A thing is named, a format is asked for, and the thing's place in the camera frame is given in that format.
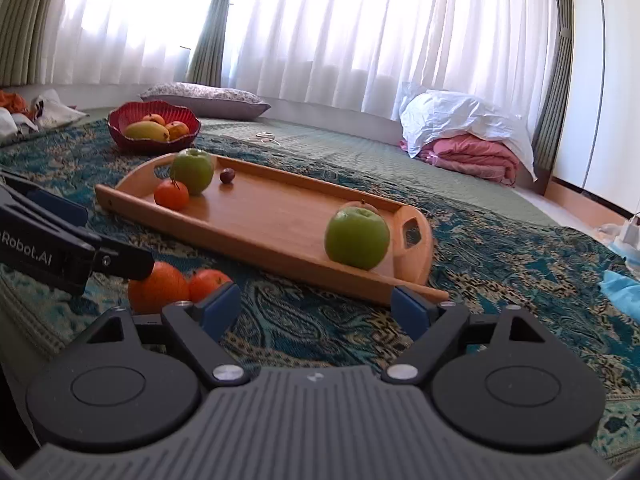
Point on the yellow mango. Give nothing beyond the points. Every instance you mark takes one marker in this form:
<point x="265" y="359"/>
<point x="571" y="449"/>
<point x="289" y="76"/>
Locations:
<point x="145" y="131"/>

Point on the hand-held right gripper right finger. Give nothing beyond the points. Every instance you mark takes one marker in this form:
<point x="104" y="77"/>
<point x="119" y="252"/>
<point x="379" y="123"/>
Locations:
<point x="411" y="312"/>

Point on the small green apple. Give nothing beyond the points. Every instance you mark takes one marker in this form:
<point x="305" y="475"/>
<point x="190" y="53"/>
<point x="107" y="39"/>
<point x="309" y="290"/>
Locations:
<point x="192" y="172"/>

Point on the small orange fruit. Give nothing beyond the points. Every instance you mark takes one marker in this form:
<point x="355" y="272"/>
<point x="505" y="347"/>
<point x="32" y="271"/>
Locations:
<point x="154" y="119"/>
<point x="178" y="130"/>

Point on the white pillow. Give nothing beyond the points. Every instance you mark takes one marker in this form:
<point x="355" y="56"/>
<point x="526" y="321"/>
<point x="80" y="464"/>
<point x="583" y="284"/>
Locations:
<point x="460" y="120"/>

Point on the red scalloped bowl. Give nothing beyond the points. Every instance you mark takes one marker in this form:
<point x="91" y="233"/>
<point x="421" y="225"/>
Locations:
<point x="130" y="142"/>

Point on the light blue cloth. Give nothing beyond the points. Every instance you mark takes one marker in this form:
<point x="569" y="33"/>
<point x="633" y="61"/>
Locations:
<point x="622" y="292"/>

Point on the orange cloth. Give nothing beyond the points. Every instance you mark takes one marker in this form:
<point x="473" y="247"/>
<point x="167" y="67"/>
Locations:
<point x="12" y="101"/>

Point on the white paper bag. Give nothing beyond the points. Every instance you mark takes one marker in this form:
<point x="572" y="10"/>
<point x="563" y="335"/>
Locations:
<point x="632" y="232"/>

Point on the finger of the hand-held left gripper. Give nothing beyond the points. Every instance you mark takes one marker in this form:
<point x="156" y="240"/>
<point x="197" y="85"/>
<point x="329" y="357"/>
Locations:
<point x="62" y="210"/>
<point x="125" y="265"/>

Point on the green curtain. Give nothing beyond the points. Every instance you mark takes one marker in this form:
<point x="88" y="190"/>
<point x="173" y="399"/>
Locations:
<point x="557" y="85"/>
<point x="27" y="20"/>
<point x="212" y="35"/>

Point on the white plastic bag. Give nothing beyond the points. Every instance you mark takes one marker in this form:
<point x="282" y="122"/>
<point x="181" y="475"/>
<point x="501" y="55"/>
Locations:
<point x="52" y="107"/>

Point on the red date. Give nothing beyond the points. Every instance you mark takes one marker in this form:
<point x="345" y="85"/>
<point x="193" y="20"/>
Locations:
<point x="227" y="176"/>

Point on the folded pink blanket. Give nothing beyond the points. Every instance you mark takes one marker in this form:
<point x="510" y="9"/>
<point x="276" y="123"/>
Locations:
<point x="470" y="157"/>

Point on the white wardrobe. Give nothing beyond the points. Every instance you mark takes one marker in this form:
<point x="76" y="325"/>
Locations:
<point x="605" y="85"/>

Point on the green quilted bed cover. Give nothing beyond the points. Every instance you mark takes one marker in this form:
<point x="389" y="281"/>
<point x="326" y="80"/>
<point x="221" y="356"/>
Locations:
<point x="350" y="160"/>

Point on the small tangerine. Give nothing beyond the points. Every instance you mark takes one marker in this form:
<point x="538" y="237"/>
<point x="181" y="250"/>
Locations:
<point x="207" y="282"/>

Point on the white sheer curtain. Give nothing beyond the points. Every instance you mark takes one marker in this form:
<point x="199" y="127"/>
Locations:
<point x="130" y="20"/>
<point x="390" y="30"/>

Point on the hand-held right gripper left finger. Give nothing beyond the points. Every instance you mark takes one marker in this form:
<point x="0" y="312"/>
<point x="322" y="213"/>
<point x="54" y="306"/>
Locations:
<point x="222" y="312"/>

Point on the floral grey pillow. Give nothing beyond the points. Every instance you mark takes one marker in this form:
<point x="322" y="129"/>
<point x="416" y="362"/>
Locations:
<point x="210" y="102"/>

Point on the large green apple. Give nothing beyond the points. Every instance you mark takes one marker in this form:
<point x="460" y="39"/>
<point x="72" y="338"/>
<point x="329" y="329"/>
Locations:
<point x="357" y="240"/>

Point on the large orange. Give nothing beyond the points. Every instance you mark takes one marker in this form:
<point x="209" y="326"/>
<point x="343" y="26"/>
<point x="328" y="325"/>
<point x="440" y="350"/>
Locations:
<point x="361" y="205"/>

